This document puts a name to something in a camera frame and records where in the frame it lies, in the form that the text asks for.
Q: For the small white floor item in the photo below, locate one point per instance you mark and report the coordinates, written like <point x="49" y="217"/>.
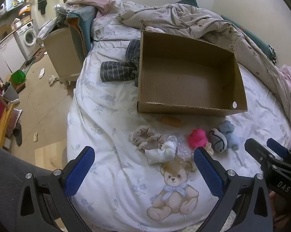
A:
<point x="35" y="137"/>

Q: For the light pink cloth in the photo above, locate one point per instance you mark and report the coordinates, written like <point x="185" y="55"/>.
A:
<point x="290" y="77"/>

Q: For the teal bolster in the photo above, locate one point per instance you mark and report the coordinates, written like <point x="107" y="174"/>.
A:
<point x="254" y="40"/>

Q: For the brown cardboard box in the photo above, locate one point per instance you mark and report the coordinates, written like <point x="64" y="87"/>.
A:
<point x="184" y="62"/>

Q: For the clear plastic wrapper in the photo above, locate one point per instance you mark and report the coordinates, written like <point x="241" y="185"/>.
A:
<point x="184" y="153"/>

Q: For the brown pouch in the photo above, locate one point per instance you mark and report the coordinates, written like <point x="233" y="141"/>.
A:
<point x="172" y="121"/>

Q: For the small pink cloth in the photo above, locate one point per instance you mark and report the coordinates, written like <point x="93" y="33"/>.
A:
<point x="155" y="29"/>

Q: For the white bear print bedsheet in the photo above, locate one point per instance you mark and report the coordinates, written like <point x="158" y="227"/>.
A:
<point x="116" y="125"/>

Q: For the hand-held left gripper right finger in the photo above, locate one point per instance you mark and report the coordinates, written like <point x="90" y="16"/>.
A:
<point x="208" y="174"/>

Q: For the person's right hand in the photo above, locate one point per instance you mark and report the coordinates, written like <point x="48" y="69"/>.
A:
<point x="275" y="207"/>

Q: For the beige floral quilt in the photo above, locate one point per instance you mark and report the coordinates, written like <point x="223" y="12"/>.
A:
<point x="179" y="17"/>

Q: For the white cabinet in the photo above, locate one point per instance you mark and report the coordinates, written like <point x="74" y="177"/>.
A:
<point x="7" y="53"/>

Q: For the yellow wooden chair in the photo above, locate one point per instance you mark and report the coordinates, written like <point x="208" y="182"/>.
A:
<point x="2" y="123"/>

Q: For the pink rubber duck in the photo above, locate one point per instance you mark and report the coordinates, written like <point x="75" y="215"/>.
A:
<point x="198" y="137"/>

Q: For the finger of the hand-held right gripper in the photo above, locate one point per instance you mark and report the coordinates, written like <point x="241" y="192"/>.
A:
<point x="277" y="147"/>
<point x="256" y="149"/>

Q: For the white sock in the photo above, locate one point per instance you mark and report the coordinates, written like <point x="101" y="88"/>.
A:
<point x="161" y="153"/>

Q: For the small cream scrunchie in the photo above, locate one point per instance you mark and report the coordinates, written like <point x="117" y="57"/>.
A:
<point x="209" y="148"/>

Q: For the grey bin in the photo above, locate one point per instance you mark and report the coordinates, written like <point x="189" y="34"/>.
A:
<point x="11" y="93"/>

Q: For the teal cushion with orange edge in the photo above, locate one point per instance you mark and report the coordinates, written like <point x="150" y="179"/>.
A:
<point x="83" y="26"/>

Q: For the green dustpan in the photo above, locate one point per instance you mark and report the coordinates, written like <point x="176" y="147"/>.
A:
<point x="17" y="76"/>

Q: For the beige nightstand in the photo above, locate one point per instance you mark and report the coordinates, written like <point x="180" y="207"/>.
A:
<point x="62" y="53"/>

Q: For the black hanging garment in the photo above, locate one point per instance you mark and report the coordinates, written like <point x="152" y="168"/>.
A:
<point x="42" y="3"/>

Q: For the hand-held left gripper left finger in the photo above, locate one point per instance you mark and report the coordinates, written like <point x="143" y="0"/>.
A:
<point x="79" y="172"/>

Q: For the light blue plush toy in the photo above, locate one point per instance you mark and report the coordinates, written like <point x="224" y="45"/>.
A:
<point x="230" y="131"/>

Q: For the grey striped garment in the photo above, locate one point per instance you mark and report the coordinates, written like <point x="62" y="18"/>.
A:
<point x="119" y="71"/>

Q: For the grey white plush toy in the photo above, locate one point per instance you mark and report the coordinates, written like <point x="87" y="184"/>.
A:
<point x="218" y="140"/>

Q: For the teal pillow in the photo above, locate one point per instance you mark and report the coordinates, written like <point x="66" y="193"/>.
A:
<point x="187" y="2"/>

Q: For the pink garment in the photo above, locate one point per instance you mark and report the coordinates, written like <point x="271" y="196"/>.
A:
<point x="92" y="3"/>

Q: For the white washing machine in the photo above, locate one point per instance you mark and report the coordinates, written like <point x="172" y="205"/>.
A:
<point x="27" y="37"/>

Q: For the silver plastic bag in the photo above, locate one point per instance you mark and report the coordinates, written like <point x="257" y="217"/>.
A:
<point x="62" y="9"/>

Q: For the dark slipper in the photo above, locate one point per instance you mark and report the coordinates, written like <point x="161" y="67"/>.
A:
<point x="17" y="135"/>

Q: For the crumpled white tissue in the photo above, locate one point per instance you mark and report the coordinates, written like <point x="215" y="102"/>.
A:
<point x="53" y="79"/>

